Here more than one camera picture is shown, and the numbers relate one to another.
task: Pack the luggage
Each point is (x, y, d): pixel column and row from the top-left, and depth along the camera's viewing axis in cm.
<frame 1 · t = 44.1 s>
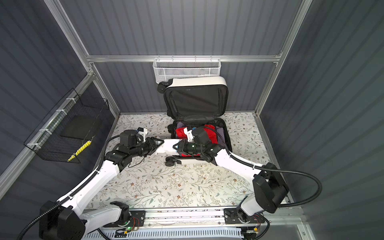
left hand: (163, 142, 78), fingers open
right hand: (173, 148, 76), fingers closed
white black open suitcase: (196, 107, 98), point 21 cm above the table
red folded t-shirt: (180, 133, 98), point 11 cm above the table
white flat box: (167, 146, 79), point 21 cm above the table

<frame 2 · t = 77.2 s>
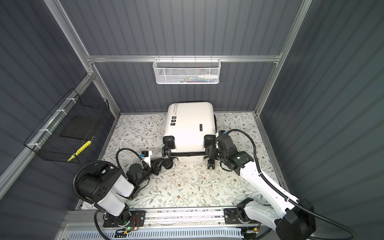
left hand: (162, 159, 88), fingers closed
right hand: (211, 150, 80), fingers open
white black open suitcase: (190, 130, 84), point 22 cm above the table
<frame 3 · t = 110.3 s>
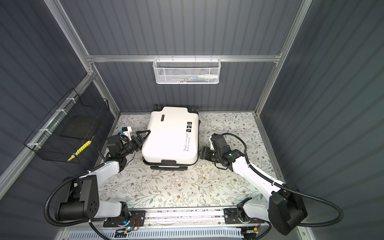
left hand: (149, 135, 85), fingers open
right hand: (203, 154, 83), fingers open
white black open suitcase: (172, 143, 80), point 21 cm above the table
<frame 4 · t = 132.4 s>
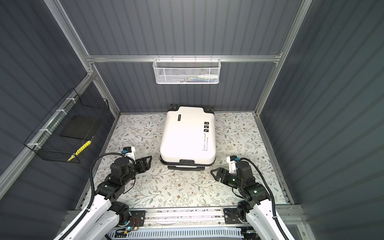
left hand: (146, 158, 80), fingers open
right hand: (216, 175, 77), fingers open
white black open suitcase: (188, 139, 81), point 22 cm above the table
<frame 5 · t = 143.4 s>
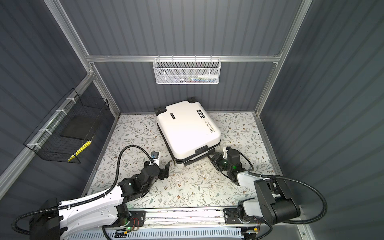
left hand: (163, 162, 80), fingers open
right hand: (209, 158, 88), fingers open
white black open suitcase: (187, 132, 85), point 21 cm above the table
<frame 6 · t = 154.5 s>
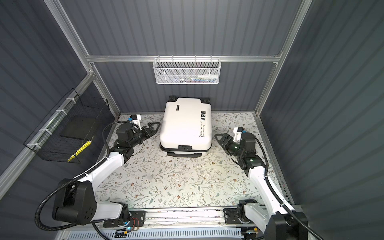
left hand: (156, 125, 83), fingers open
right hand: (218, 140, 78), fingers open
white black open suitcase: (186, 126, 86), point 22 cm above the table
